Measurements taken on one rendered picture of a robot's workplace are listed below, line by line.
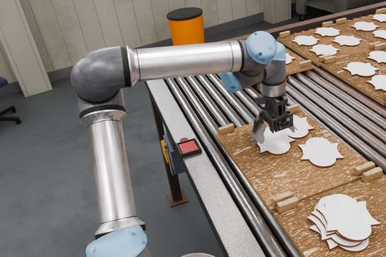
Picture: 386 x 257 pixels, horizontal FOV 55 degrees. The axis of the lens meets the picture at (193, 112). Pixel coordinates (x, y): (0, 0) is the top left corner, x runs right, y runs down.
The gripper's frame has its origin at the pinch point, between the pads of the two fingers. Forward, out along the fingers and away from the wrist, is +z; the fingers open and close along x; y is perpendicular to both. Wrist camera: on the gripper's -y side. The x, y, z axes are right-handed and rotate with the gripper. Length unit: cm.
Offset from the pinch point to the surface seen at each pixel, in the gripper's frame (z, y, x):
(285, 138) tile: 0.4, 1.5, 3.8
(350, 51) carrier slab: 8, -47, 67
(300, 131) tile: 1.5, -0.4, 10.9
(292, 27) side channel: 9, -91, 63
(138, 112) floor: 106, -208, -31
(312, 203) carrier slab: -0.1, 29.2, -4.3
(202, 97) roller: 6.1, -46.9, -9.2
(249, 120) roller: 4.8, -19.0, 0.3
